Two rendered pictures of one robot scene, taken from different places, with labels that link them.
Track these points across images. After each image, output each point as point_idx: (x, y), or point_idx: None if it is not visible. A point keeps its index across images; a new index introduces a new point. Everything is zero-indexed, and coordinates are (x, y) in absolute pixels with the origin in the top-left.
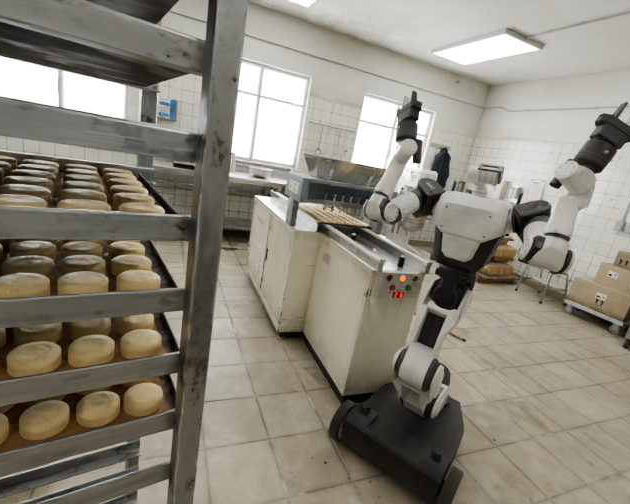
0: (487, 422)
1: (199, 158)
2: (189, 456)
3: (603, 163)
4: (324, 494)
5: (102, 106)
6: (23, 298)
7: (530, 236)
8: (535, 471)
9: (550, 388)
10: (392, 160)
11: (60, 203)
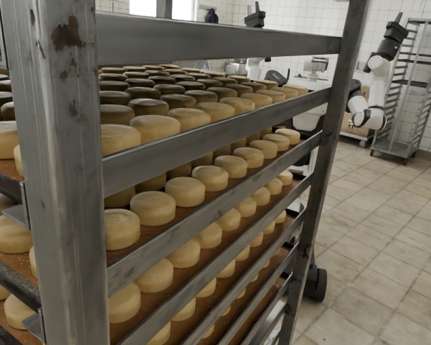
0: (317, 234)
1: (327, 144)
2: (302, 294)
3: (394, 55)
4: None
5: None
6: (278, 238)
7: (356, 107)
8: (354, 254)
9: (341, 198)
10: (249, 61)
11: (268, 185)
